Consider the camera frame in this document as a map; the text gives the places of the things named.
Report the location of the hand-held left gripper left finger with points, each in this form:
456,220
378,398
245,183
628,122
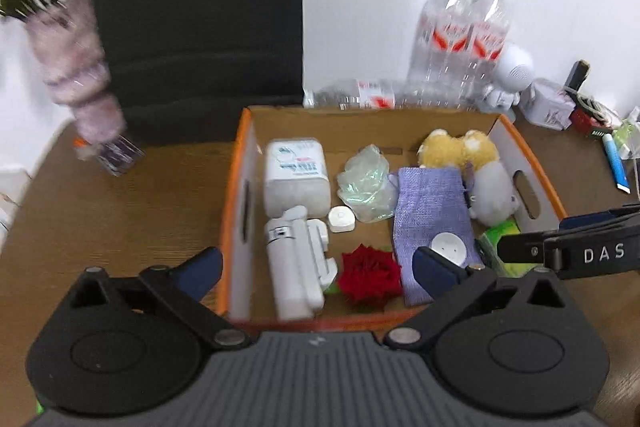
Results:
205,268

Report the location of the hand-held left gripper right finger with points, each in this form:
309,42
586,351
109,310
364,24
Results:
435,268

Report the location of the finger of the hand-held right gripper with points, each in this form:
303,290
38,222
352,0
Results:
525,248
600,217

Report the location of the white round disc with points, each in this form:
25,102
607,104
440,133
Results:
452,247

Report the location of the green tissue packet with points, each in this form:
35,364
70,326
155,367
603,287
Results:
492,237

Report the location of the red artificial rose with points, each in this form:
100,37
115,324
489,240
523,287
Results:
370,277

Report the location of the white folding phone holder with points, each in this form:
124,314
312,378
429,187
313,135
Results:
295,277

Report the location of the iridescent plastic bag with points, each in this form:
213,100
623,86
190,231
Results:
367,182

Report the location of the yellow and white plush toy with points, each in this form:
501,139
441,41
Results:
450,152

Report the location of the white cotton bud box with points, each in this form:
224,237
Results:
295,187

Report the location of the orange cardboard box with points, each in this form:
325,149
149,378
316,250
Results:
350,127

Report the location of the blue and white tube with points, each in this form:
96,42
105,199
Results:
615,162

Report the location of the small green spray bottle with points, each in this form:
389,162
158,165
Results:
629,132

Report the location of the dark flat box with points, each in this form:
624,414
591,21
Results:
587,122

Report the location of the small white box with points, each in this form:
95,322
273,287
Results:
547,104

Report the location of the dark patterned card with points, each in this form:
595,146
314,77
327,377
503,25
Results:
120,154

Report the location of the black power adapter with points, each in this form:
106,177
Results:
577,74

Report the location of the small clear plastic piece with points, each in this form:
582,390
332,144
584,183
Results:
84,148

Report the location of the white round speaker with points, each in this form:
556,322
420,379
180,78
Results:
512,67

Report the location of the clear water bottle red label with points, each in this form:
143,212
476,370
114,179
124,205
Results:
360,93
437,42
487,32

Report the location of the pink textured vase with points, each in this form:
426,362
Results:
75,67

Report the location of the black chair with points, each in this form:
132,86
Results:
200,7

